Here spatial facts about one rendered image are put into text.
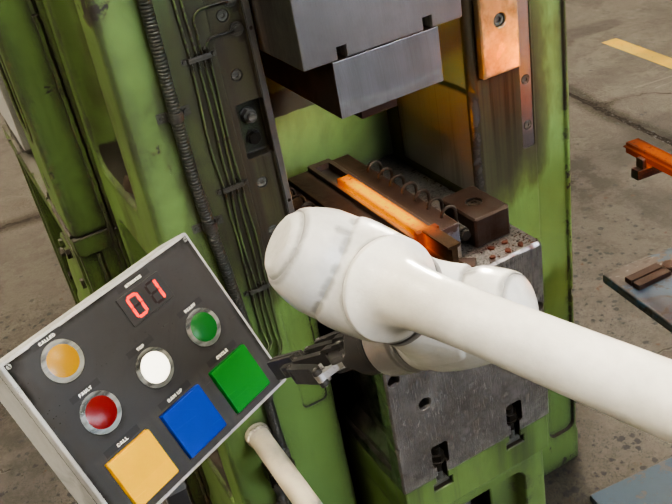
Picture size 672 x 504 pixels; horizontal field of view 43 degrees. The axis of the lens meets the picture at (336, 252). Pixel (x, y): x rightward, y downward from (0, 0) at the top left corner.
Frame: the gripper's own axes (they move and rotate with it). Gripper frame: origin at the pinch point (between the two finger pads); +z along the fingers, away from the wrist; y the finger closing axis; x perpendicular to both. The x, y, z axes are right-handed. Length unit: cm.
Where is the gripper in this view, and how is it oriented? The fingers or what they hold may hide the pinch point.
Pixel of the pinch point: (289, 365)
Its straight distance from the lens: 117.3
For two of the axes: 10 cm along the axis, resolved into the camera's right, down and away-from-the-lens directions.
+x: -5.4, -8.3, -1.7
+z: -6.1, 2.5, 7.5
